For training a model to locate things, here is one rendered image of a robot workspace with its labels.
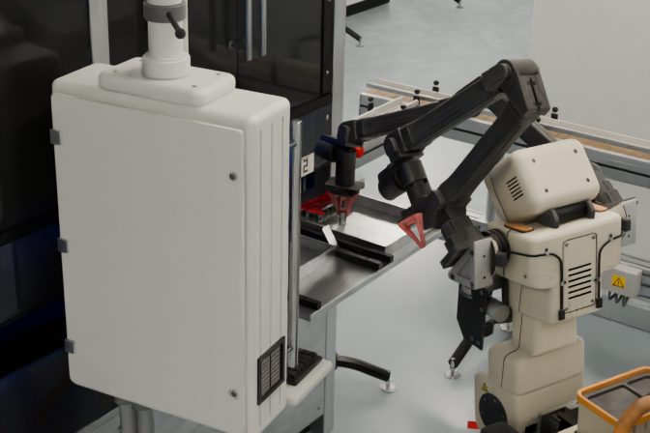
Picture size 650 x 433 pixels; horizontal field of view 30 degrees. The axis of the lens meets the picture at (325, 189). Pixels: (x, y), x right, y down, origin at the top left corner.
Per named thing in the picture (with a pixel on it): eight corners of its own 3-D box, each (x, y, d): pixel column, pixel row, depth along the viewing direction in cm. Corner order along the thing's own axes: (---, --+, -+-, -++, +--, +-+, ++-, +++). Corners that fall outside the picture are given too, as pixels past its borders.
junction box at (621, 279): (600, 289, 412) (603, 265, 408) (605, 283, 415) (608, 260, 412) (634, 299, 405) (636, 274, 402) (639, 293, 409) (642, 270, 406)
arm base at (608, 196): (603, 211, 284) (639, 201, 290) (586, 183, 287) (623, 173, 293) (584, 229, 290) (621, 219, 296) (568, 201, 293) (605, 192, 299)
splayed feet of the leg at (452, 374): (438, 376, 444) (440, 342, 438) (502, 323, 482) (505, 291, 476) (457, 383, 440) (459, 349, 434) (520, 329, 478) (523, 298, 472)
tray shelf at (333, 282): (166, 269, 328) (166, 263, 327) (317, 190, 381) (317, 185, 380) (310, 322, 303) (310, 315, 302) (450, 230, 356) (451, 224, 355)
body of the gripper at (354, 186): (332, 182, 352) (333, 158, 349) (365, 188, 349) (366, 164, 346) (323, 189, 347) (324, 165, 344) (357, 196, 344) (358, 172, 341)
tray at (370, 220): (286, 225, 351) (286, 215, 350) (339, 198, 370) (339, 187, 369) (384, 258, 333) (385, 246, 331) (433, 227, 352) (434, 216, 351)
